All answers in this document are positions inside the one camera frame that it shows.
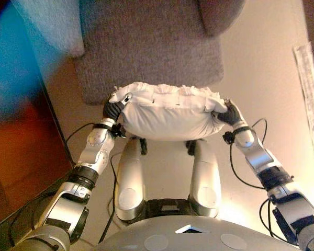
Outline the robot left leg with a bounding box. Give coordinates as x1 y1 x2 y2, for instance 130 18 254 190
114 137 149 223

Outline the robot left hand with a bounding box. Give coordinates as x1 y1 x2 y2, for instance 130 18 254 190
102 93 133 124

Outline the grey fabric armchair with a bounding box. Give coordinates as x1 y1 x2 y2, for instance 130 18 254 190
13 0 246 107

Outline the brown wooden cabinet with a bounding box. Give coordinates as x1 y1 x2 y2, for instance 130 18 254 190
0 0 74 236

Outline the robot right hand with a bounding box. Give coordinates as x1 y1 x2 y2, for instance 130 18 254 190
215 98 248 128

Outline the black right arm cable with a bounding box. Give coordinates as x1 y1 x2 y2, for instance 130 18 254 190
228 118 291 242

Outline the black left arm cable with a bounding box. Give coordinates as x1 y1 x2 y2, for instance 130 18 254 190
64 122 121 244

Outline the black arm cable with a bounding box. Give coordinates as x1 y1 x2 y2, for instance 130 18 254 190
228 118 291 242
64 122 121 244

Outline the grey patterned rug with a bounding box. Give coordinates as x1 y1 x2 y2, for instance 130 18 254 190
292 41 314 168

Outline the grey robot torso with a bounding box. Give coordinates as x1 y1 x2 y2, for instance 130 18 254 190
96 198 302 251

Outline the white frilled cushion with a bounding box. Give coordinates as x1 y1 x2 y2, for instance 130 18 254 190
106 82 232 142

